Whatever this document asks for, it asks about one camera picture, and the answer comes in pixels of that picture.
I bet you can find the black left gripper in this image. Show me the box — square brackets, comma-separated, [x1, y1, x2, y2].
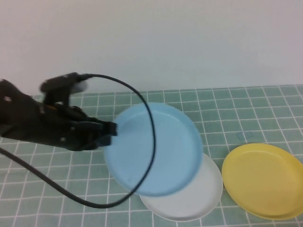
[35, 101, 118, 152]

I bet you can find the light blue plastic plate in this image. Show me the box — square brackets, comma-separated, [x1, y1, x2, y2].
[103, 102, 204, 197]

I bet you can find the yellow plastic plate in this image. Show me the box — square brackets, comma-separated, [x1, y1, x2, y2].
[222, 143, 303, 220]

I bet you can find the green checked tablecloth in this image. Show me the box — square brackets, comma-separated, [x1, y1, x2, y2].
[0, 84, 303, 227]

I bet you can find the white plastic plate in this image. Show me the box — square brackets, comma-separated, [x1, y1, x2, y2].
[139, 152, 223, 222]

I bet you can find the thick black cable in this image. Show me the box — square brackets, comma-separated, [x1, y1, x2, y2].
[0, 73, 157, 209]

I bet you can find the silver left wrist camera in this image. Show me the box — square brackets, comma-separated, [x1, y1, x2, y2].
[71, 79, 89, 93]

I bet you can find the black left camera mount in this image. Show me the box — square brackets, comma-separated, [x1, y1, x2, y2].
[39, 72, 80, 112]

